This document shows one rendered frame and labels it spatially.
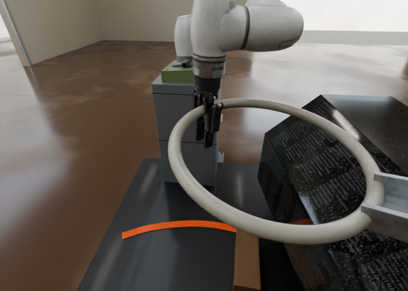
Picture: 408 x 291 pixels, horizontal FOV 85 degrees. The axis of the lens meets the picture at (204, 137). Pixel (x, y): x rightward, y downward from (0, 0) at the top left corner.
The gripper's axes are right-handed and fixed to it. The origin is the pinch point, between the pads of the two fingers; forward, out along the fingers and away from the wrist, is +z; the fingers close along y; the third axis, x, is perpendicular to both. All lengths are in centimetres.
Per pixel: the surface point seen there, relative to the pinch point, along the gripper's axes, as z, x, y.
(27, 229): 92, -77, -77
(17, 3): 7, -56, -564
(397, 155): -1, 45, 39
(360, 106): 0, 73, 15
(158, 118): 31, 13, -69
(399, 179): -12.0, 14.0, 45.8
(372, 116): -1, 67, 22
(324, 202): 16.1, 26.8, 33.0
